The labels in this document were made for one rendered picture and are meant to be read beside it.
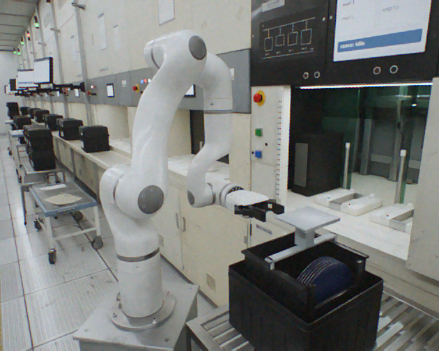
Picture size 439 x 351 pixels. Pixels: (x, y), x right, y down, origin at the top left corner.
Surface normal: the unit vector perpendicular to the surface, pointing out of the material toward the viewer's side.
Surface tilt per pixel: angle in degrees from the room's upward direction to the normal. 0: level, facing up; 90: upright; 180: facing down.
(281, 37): 90
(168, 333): 0
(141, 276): 90
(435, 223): 90
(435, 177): 90
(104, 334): 0
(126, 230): 31
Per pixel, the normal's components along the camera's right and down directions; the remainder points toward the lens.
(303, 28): -0.82, 0.16
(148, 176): 0.55, -0.30
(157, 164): 0.73, -0.27
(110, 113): 0.57, 0.19
